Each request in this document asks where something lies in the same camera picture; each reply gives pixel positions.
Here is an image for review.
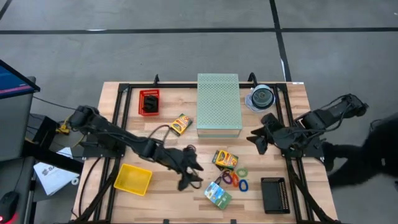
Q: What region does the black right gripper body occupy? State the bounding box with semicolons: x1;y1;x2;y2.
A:
261;112;301;151

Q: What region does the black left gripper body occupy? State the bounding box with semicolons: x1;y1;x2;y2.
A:
151;145;189;175

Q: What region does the purple coil wristband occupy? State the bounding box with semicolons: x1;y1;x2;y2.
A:
221;170;234;185

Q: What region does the blue green card package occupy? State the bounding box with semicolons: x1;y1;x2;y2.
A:
203;181;233;210

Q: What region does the yellow plastic basket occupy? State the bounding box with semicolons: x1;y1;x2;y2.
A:
113;163;153;197

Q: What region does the black plastic basket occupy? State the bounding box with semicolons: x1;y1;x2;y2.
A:
260;177;290;215

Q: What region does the grey side desk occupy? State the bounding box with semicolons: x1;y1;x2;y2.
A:
0;76;85;224

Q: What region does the clear disc spindle case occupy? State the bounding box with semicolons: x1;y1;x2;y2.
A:
244;83;276;113

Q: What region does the green perforated metal shelf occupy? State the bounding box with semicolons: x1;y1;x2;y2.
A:
196;73;243;139

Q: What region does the red plastic basket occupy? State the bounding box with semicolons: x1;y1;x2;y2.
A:
138;89;160;117

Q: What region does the person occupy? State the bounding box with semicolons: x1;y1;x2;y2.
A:
322;112;398;188

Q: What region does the white printed paper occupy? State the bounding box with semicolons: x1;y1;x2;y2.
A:
33;161;80;196

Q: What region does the black lit computer mouse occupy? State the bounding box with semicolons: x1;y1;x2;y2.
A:
0;191;20;223

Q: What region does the computer monitor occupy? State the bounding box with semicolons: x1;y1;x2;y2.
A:
0;58;41;100

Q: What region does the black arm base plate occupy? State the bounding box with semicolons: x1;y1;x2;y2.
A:
82;133;127;159
278;133;325;159

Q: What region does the black aluminium table frame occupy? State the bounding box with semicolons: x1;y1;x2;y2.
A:
71;81;340;224

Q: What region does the yellow cable connector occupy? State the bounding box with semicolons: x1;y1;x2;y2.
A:
55;121;71;135

